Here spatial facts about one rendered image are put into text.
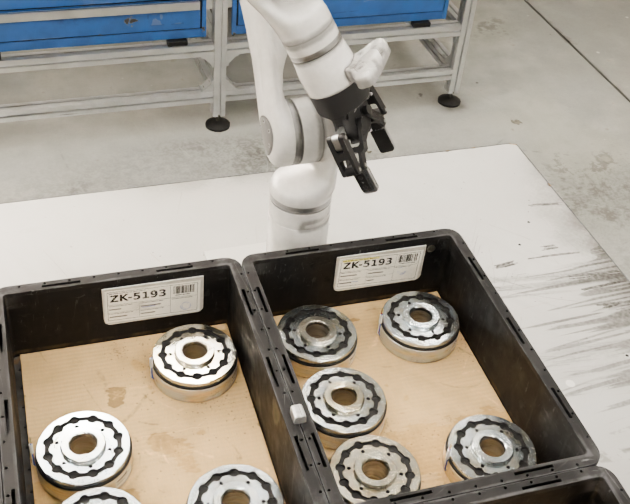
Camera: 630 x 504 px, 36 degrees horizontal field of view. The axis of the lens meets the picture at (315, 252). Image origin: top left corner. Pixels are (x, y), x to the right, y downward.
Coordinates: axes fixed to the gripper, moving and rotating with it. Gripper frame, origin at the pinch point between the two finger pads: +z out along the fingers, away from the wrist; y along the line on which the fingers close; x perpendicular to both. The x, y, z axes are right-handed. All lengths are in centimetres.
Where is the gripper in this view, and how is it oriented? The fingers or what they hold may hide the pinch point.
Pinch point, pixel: (378, 167)
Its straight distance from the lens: 130.8
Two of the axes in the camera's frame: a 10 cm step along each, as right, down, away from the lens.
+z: 4.4, 7.3, 5.2
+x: 8.5, -1.5, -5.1
